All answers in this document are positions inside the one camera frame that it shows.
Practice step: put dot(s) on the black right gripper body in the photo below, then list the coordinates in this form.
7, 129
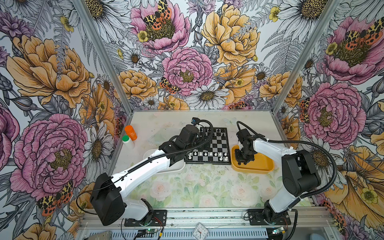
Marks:
244, 155

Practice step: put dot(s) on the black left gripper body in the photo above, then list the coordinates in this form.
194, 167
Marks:
198, 144

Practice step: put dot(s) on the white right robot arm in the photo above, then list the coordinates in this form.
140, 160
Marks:
299, 174

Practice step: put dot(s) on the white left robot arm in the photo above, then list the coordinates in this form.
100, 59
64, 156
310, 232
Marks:
109, 196

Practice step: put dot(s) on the black white chess board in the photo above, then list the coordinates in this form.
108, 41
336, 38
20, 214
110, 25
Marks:
216, 151

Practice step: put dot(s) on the yellow rectangular tray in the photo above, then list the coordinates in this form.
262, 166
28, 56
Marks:
260, 165

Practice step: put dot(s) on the green capped white bottle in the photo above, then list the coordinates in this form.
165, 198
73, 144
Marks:
128, 142

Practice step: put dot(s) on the orange capped bottle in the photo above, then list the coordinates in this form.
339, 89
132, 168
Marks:
131, 132

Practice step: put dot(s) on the small white clock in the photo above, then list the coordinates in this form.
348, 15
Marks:
200, 232

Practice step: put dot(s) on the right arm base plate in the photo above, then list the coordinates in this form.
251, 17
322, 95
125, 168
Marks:
261, 217

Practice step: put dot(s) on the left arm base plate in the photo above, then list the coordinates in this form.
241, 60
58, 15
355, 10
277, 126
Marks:
155, 218

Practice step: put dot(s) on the aluminium front rail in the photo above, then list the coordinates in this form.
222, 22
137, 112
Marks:
213, 218

